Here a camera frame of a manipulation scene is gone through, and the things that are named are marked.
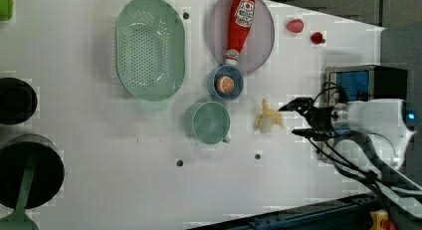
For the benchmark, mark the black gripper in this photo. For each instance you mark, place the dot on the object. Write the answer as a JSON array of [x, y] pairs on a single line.
[[319, 119]]

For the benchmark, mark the yellow plush peeled banana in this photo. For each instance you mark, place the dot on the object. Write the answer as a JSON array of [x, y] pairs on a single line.
[[268, 118]]

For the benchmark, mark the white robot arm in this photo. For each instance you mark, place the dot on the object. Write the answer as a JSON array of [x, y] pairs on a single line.
[[367, 142]]

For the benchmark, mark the green mug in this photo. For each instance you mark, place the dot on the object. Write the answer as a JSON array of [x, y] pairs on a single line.
[[208, 123]]

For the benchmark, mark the silver black toaster oven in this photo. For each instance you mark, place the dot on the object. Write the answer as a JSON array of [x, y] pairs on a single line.
[[368, 82]]

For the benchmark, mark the dark red plush strawberry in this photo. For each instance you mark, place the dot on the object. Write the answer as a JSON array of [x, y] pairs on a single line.
[[317, 38]]

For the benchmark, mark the small blue bowl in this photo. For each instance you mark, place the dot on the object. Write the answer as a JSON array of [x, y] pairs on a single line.
[[229, 71]]

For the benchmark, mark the orange slice toy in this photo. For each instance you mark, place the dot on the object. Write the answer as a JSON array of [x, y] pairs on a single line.
[[225, 85]]

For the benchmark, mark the grey round plate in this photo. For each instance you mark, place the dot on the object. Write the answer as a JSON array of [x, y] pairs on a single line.
[[259, 44]]

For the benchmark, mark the pink plush strawberry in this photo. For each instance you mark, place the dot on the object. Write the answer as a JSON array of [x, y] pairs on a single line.
[[295, 26]]

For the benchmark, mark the red plush ketchup bottle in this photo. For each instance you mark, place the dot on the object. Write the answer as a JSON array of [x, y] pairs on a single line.
[[240, 21]]

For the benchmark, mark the green oval colander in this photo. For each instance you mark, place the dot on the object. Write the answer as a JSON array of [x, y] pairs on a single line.
[[150, 52]]

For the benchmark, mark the black round pot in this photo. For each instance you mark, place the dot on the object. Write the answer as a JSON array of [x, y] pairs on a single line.
[[18, 101]]

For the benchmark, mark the bright green cup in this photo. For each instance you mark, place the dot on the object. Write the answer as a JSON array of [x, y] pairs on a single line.
[[6, 9]]

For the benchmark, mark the blue metal frame rail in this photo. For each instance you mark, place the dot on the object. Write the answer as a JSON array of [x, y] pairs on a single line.
[[348, 213]]

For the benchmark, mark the black pan green handle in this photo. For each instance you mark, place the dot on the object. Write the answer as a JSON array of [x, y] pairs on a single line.
[[32, 173]]

